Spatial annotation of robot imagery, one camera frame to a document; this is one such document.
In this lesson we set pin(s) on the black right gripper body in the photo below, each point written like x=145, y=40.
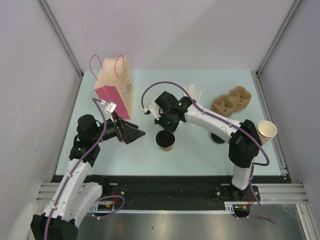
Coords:
x=167, y=122

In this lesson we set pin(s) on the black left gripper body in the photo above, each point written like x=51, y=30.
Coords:
x=120, y=130

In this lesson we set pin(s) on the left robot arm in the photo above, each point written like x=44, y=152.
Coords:
x=73, y=198

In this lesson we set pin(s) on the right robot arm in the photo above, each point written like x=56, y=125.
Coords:
x=242, y=137

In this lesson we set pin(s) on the white wrapped straws bundle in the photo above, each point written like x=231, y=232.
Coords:
x=193, y=92

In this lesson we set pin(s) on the pink paper gift bag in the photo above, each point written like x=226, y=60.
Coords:
x=114, y=83

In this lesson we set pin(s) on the black cup lid stack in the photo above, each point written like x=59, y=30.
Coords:
x=217, y=139

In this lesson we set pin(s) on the brown pulp cup carrier stack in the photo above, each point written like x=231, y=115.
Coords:
x=236, y=100

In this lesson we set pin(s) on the brown paper cup stack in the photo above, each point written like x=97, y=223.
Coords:
x=267, y=130

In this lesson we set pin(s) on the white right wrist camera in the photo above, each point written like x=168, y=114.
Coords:
x=154, y=109

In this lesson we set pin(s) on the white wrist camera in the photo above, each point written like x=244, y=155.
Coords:
x=108, y=108
x=154, y=109

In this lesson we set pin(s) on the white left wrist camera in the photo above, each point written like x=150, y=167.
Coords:
x=108, y=108

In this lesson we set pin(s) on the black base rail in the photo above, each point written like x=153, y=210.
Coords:
x=172, y=193

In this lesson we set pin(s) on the left aluminium frame post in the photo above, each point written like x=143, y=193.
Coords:
x=51, y=19

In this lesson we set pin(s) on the aluminium frame post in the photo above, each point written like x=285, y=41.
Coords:
x=279, y=35
x=51, y=19

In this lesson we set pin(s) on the right aluminium frame post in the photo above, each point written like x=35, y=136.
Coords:
x=279, y=35

